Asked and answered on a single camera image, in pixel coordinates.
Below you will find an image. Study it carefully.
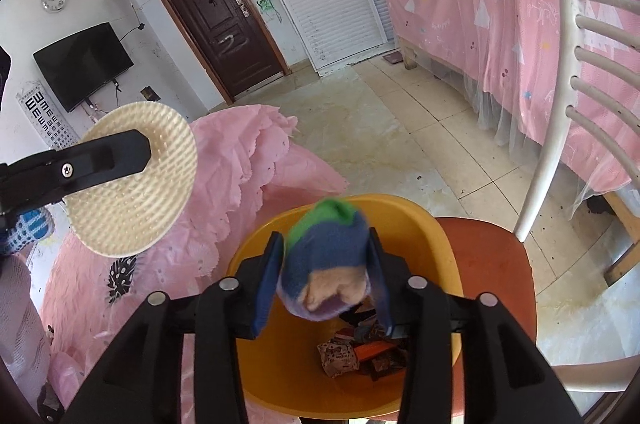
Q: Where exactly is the white crumpled packet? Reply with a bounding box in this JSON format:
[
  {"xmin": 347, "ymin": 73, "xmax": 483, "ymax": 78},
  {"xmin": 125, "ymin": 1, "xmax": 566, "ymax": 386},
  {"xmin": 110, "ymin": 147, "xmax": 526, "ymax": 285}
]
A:
[{"xmin": 317, "ymin": 337, "xmax": 361, "ymax": 379}]

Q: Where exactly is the blue green felt doll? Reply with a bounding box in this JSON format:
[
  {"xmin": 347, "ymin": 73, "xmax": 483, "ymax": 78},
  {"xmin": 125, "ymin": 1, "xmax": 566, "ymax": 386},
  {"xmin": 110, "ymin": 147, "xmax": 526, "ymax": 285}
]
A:
[{"xmin": 277, "ymin": 197, "xmax": 374, "ymax": 323}]

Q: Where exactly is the dark brown door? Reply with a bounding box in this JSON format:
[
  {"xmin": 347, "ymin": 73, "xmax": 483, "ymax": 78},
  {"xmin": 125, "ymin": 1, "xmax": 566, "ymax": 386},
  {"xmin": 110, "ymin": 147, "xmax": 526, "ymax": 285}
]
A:
[{"xmin": 152, "ymin": 0, "xmax": 292, "ymax": 105}]

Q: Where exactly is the orange chair with white back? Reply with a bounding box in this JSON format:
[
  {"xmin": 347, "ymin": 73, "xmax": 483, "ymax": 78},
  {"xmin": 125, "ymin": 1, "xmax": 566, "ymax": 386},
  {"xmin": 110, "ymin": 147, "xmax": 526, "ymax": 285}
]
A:
[{"xmin": 434, "ymin": 0, "xmax": 640, "ymax": 396}]

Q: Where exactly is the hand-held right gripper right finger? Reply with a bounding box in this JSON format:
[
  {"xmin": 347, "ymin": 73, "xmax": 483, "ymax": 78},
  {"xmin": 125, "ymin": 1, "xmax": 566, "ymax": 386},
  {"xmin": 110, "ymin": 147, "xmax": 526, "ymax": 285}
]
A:
[{"xmin": 367, "ymin": 228, "xmax": 583, "ymax": 424}]

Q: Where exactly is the eye chart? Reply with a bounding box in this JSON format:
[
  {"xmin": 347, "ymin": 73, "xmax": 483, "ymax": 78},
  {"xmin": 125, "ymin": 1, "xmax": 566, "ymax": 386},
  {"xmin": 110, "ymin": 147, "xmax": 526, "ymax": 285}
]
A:
[{"xmin": 15, "ymin": 78, "xmax": 82, "ymax": 151}]

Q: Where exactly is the straw hat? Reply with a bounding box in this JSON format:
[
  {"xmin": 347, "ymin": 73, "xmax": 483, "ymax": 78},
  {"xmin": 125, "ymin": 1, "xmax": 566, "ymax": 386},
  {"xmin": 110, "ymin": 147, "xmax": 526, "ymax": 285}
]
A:
[{"xmin": 63, "ymin": 100, "xmax": 198, "ymax": 259}]

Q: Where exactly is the pink tree-print bed curtain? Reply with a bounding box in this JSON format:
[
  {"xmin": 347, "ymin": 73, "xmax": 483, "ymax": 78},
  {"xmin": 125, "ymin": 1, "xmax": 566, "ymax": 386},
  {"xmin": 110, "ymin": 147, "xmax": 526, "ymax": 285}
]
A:
[{"xmin": 371, "ymin": 0, "xmax": 640, "ymax": 201}]

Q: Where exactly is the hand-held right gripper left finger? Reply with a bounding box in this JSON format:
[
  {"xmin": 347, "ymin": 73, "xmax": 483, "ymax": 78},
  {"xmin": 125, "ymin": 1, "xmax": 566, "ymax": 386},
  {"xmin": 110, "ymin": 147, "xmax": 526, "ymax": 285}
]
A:
[{"xmin": 60, "ymin": 231, "xmax": 286, "ymax": 424}]

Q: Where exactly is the black wall television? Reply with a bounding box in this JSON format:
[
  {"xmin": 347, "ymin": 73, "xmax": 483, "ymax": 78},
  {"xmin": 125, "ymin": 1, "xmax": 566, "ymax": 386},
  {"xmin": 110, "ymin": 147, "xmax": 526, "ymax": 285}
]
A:
[{"xmin": 33, "ymin": 22, "xmax": 135, "ymax": 114}]

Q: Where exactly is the yellow plastic bin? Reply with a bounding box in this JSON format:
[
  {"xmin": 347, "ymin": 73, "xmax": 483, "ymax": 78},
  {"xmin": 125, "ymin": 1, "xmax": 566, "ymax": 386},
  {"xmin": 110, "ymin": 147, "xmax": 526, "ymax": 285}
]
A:
[{"xmin": 228, "ymin": 194, "xmax": 464, "ymax": 423}]

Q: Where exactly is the pink tablecloth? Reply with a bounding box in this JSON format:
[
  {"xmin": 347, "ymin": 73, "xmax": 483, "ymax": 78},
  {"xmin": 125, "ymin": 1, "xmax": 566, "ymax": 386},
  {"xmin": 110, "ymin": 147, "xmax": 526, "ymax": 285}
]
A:
[{"xmin": 40, "ymin": 104, "xmax": 349, "ymax": 424}]

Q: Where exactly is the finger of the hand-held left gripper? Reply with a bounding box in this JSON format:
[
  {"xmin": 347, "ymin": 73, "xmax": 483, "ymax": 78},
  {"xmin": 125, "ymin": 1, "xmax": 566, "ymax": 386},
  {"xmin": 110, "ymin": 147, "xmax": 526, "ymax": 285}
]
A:
[{"xmin": 0, "ymin": 130, "xmax": 153, "ymax": 217}]

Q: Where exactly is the orange packet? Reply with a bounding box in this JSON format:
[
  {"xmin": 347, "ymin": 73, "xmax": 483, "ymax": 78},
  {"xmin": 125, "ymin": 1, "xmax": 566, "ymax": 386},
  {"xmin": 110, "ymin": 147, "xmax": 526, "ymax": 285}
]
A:
[{"xmin": 357, "ymin": 339, "xmax": 402, "ymax": 362}]

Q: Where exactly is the person's left hand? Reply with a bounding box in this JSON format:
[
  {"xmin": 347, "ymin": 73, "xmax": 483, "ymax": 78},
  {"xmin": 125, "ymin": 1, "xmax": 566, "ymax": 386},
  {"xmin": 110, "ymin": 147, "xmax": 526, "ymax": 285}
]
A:
[{"xmin": 0, "ymin": 207, "xmax": 55, "ymax": 256}]

